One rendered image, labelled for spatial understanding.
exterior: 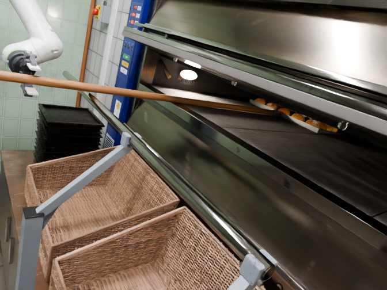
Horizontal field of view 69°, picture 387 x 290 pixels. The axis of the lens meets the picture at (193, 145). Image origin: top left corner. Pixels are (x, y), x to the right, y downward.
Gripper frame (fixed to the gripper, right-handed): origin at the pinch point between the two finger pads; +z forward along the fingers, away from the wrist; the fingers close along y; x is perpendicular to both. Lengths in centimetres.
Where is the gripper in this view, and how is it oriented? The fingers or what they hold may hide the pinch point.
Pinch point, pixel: (33, 79)
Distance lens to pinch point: 106.7
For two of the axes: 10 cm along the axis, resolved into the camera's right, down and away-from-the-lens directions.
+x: -7.7, -0.1, -6.4
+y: -2.8, 9.1, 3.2
